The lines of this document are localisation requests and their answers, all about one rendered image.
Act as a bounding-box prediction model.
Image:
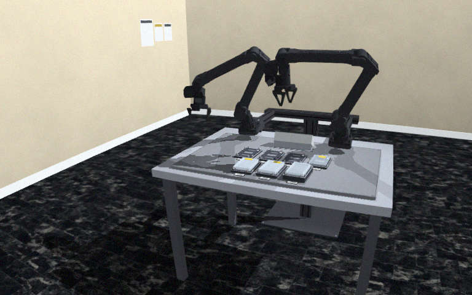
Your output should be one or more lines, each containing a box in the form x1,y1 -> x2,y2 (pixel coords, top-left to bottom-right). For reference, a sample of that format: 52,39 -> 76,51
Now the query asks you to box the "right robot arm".
183,46 -> 270,132

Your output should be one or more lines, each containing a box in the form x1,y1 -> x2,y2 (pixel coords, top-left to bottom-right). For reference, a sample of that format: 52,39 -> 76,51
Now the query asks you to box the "grey perforated work table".
171,133 -> 381,200

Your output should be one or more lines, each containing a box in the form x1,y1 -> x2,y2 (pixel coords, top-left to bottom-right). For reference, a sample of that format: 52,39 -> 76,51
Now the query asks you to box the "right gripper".
187,104 -> 211,122

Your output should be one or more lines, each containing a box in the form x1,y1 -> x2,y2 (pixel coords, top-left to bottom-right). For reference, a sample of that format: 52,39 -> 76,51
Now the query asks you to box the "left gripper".
272,74 -> 297,106

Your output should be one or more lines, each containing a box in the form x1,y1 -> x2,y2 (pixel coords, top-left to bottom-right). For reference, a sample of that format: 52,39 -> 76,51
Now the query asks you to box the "grey operator panel with colored buttons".
273,132 -> 315,152

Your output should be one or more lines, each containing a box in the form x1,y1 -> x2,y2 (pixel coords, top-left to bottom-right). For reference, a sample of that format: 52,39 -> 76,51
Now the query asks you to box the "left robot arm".
264,48 -> 379,146

